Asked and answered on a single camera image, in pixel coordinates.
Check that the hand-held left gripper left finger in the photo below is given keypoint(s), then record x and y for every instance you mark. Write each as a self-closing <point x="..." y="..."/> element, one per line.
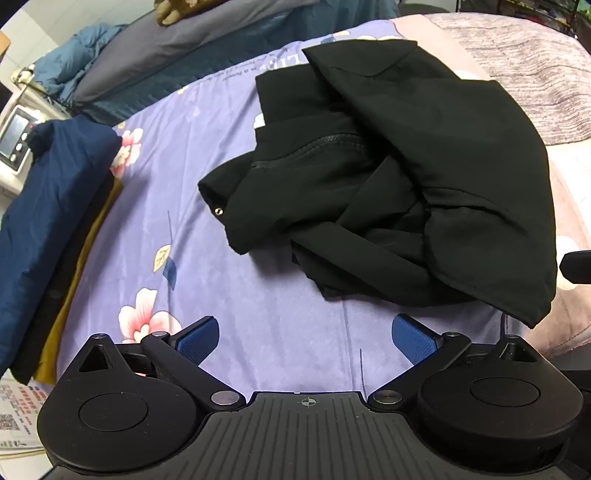
<point x="198" y="339"/>

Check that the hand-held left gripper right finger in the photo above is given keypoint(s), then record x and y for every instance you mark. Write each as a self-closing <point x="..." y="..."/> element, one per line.
<point x="413" y="339"/>

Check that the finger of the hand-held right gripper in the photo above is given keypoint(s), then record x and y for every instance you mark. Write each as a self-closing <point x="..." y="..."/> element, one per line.
<point x="577" y="267"/>

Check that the black zip jacket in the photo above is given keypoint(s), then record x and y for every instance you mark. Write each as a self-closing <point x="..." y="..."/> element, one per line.
<point x="406" y="166"/>

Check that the purple floral bedsheet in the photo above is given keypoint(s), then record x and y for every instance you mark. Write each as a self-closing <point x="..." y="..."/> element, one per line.
<point x="194" y="258"/>

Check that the mustard yellow cloth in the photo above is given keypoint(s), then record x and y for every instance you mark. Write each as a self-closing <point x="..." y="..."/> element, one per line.
<point x="74" y="295"/>

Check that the printed paper sheet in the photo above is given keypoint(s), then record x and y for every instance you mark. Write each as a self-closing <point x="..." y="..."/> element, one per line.
<point x="18" y="410"/>

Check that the navy blue padded jacket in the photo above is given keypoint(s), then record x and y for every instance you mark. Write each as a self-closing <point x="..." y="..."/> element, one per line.
<point x="51" y="207"/>

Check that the pink grey striped blanket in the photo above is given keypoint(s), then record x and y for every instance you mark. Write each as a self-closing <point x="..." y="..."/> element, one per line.
<point x="531" y="60"/>

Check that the black metal rack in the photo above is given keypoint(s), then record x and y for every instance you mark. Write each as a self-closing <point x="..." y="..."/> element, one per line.
<point x="558" y="11"/>

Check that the white appliance with screen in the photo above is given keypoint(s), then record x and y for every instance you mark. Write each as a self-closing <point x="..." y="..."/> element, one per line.
<point x="16" y="134"/>

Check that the dark teal quilt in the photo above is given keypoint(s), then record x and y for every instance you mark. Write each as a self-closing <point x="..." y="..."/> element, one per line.
<point x="258" y="50"/>

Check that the light blue padded jacket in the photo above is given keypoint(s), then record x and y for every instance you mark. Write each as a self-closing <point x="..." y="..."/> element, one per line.
<point x="64" y="60"/>

